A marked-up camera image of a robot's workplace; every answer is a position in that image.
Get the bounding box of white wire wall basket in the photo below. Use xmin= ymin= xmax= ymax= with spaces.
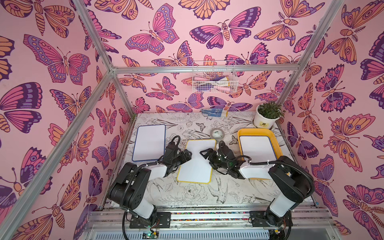
xmin=191 ymin=61 xmax=239 ymax=94

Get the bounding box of clear tape roll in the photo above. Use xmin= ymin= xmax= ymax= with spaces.
xmin=210 ymin=128 xmax=226 ymax=142

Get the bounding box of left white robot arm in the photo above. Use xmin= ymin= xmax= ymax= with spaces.
xmin=107 ymin=136 xmax=193 ymax=226

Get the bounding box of blue-framed whiteboard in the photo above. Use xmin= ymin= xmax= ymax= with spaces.
xmin=240 ymin=136 xmax=277 ymax=163
xmin=132 ymin=125 xmax=166 ymax=162

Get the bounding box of aluminium frame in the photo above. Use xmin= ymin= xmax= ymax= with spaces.
xmin=1 ymin=1 xmax=344 ymax=240

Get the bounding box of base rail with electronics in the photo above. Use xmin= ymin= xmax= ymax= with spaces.
xmin=82 ymin=204 xmax=340 ymax=240

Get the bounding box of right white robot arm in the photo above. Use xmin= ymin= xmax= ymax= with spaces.
xmin=200 ymin=141 xmax=315 ymax=228

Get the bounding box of yellow plastic storage box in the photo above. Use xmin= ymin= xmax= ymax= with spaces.
xmin=238 ymin=128 xmax=283 ymax=180

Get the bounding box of potted green plant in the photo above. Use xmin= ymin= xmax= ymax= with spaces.
xmin=253 ymin=102 xmax=284 ymax=130

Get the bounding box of yellow-framed whiteboard back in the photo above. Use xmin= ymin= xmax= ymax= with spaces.
xmin=177 ymin=139 xmax=217 ymax=184

